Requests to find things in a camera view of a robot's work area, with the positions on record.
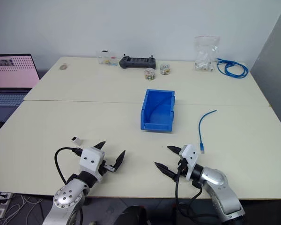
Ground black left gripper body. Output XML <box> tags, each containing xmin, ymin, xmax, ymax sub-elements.
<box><xmin>99</xmin><ymin>159</ymin><xmax>116</xmax><ymax>175</ymax></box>

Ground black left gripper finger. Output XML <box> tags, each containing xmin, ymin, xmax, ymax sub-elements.
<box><xmin>91</xmin><ymin>141</ymin><xmax>106</xmax><ymax>151</ymax></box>
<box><xmin>111</xmin><ymin>150</ymin><xmax>126</xmax><ymax>173</ymax></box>

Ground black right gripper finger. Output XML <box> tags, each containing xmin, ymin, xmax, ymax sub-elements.
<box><xmin>154</xmin><ymin>161</ymin><xmax>179</xmax><ymax>183</ymax></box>
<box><xmin>167</xmin><ymin>145</ymin><xmax>183</xmax><ymax>156</ymax></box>

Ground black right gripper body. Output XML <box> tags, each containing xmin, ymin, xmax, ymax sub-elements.
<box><xmin>177</xmin><ymin>157</ymin><xmax>188</xmax><ymax>178</ymax></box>

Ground small white connector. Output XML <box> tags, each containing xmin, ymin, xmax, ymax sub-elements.
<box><xmin>70</xmin><ymin>135</ymin><xmax>83</xmax><ymax>145</ymax></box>

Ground blue plastic storage bin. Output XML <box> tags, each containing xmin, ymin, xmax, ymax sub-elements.
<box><xmin>140</xmin><ymin>89</ymin><xmax>177</xmax><ymax>134</ymax></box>

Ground dark rounded shape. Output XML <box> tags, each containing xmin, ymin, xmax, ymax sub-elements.
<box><xmin>114</xmin><ymin>204</ymin><xmax>148</xmax><ymax>225</ymax></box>

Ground round clear jar colourful bits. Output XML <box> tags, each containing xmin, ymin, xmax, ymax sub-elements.
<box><xmin>159</xmin><ymin>62</ymin><xmax>171</xmax><ymax>76</ymax></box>
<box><xmin>144</xmin><ymin>67</ymin><xmax>156</xmax><ymax>82</ymax></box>

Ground small clear parts box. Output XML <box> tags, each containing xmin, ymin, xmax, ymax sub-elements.
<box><xmin>96</xmin><ymin>49</ymin><xmax>119</xmax><ymax>67</ymax></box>

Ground black handheld remote controller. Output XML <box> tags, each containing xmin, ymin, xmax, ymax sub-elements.
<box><xmin>118</xmin><ymin>54</ymin><xmax>158</xmax><ymax>70</ymax></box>

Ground clear bag of white connectors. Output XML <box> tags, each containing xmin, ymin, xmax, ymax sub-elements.
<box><xmin>193</xmin><ymin>35</ymin><xmax>221</xmax><ymax>72</ymax></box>

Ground white power strip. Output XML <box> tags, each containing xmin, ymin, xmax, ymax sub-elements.
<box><xmin>0</xmin><ymin>191</ymin><xmax>14</xmax><ymax>205</ymax></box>

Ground open laptop pink screen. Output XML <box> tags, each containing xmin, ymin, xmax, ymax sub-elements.
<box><xmin>0</xmin><ymin>53</ymin><xmax>41</xmax><ymax>123</ymax></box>

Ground grey partition panel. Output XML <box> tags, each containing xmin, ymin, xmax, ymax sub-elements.
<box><xmin>249</xmin><ymin>0</ymin><xmax>281</xmax><ymax>139</ymax></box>

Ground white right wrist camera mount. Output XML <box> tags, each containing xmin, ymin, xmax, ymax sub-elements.
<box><xmin>178</xmin><ymin>144</ymin><xmax>200</xmax><ymax>181</ymax></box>

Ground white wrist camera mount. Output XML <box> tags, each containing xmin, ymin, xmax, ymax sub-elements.
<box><xmin>178</xmin><ymin>144</ymin><xmax>200</xmax><ymax>181</ymax></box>
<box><xmin>80</xmin><ymin>147</ymin><xmax>105</xmax><ymax>182</ymax></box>

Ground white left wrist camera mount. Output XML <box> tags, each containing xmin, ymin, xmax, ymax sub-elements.
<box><xmin>80</xmin><ymin>147</ymin><xmax>105</xmax><ymax>182</ymax></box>

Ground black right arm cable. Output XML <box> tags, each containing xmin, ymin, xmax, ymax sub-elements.
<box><xmin>173</xmin><ymin>163</ymin><xmax>203</xmax><ymax>223</ymax></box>

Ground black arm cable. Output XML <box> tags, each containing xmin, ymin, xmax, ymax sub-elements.
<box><xmin>173</xmin><ymin>163</ymin><xmax>203</xmax><ymax>223</ymax></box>
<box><xmin>54</xmin><ymin>147</ymin><xmax>83</xmax><ymax>186</ymax></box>

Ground short blue cable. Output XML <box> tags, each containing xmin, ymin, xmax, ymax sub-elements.
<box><xmin>198</xmin><ymin>109</ymin><xmax>218</xmax><ymax>154</ymax></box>

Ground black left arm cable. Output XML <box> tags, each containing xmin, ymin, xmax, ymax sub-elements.
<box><xmin>54</xmin><ymin>147</ymin><xmax>83</xmax><ymax>186</ymax></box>

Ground white floor cables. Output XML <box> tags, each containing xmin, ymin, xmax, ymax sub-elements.
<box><xmin>0</xmin><ymin>195</ymin><xmax>44</xmax><ymax>225</ymax></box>

